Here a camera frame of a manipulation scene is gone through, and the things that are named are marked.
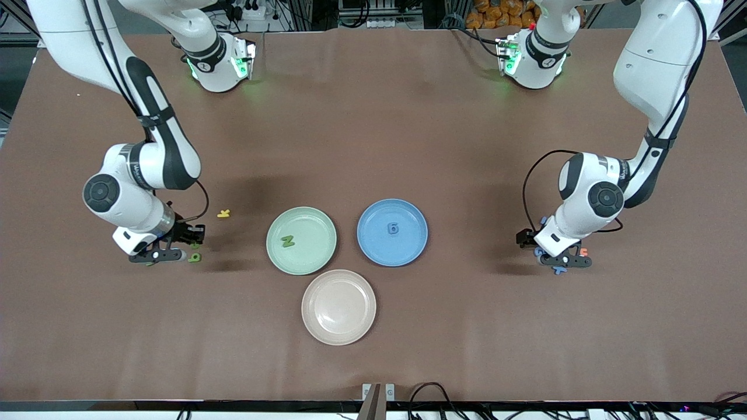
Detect green plate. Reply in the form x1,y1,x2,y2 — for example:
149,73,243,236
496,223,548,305
266,206,338,275

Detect blue plate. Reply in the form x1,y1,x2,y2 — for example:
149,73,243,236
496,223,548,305
357,198,429,268

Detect beige plate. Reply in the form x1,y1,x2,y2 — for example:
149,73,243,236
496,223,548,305
301,269,377,346

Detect brown table cover sheet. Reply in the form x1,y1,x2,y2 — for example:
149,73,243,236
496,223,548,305
0,29,747,403

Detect pile of orange bags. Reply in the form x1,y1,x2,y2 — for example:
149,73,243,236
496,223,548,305
467,0,540,30

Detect white power strip with plugs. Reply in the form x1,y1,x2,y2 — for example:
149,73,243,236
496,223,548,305
232,0,266,21

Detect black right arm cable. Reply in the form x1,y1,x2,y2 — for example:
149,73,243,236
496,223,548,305
82,0,210,225

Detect black looped floor cable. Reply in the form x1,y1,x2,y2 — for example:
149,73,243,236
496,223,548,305
407,382,467,420

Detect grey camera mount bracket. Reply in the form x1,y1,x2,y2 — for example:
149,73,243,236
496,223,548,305
357,383,396,420

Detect aluminium frame profile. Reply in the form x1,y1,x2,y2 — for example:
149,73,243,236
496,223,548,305
0,0,47,48
709,0,747,47

